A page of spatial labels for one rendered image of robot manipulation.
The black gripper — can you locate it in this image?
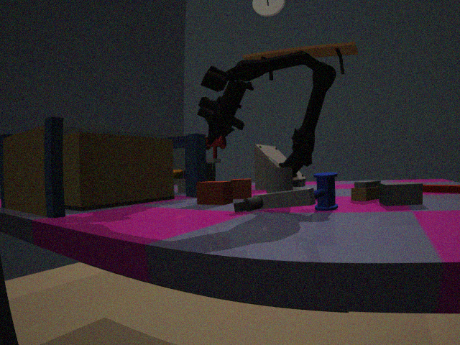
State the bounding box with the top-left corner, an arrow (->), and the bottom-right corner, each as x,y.
197,94 -> 244,145

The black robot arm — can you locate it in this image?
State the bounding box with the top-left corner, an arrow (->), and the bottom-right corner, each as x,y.
201,51 -> 336,178

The red flat bar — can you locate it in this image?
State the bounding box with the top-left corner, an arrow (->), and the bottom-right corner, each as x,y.
423,185 -> 460,193

